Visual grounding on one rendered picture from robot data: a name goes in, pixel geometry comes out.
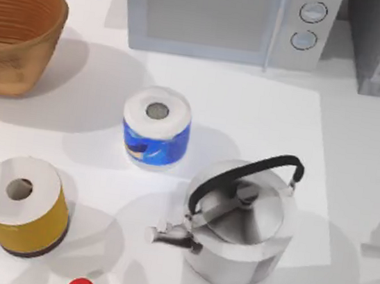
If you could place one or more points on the blue wrapped paper roll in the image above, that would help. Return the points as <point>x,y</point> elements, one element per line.
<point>156,134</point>

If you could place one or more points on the pale microwave oven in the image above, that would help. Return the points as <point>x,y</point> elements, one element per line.
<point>199,17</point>

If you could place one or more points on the round microwave knob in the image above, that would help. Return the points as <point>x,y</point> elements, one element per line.
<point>304,40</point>
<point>312,11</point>

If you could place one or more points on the yellow wrapped paper roll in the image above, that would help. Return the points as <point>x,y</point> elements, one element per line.
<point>31,212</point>

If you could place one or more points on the brown wicker basket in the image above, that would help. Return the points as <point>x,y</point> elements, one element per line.
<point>11,52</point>

